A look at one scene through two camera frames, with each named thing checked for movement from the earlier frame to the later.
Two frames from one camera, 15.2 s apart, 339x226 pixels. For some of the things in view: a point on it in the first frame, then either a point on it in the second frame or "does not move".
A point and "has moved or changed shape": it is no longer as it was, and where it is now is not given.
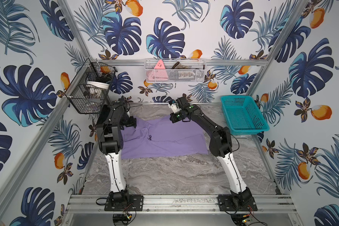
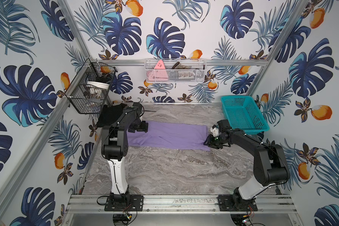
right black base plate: x=237 y=203 does not move
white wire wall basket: x=175 y=70 does not move
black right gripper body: x=177 y=116 → x=215 y=141
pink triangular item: x=159 y=72 does not move
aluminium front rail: x=95 y=204 does not move
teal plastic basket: x=243 y=115 does not move
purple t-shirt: x=156 y=136 has moved or changed shape
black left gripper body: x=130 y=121 → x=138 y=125
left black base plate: x=135 y=202 does not move
